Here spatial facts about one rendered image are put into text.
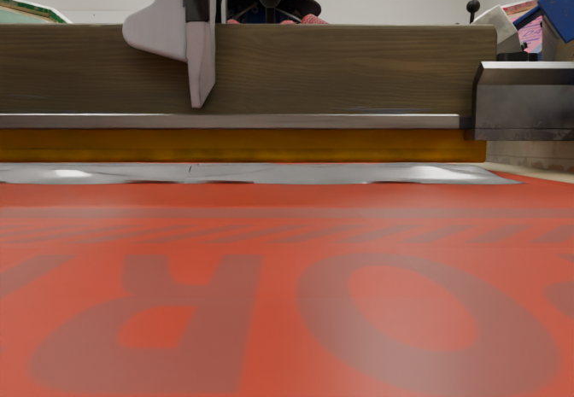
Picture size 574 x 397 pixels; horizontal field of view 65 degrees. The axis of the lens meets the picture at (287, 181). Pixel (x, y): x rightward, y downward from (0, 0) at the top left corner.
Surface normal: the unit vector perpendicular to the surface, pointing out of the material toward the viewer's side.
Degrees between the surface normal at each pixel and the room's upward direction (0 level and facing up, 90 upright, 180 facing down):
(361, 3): 90
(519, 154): 90
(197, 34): 102
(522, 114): 90
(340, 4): 90
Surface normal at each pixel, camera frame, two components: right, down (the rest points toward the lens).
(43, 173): -0.04, -0.69
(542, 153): -1.00, 0.00
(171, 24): 0.01, -0.04
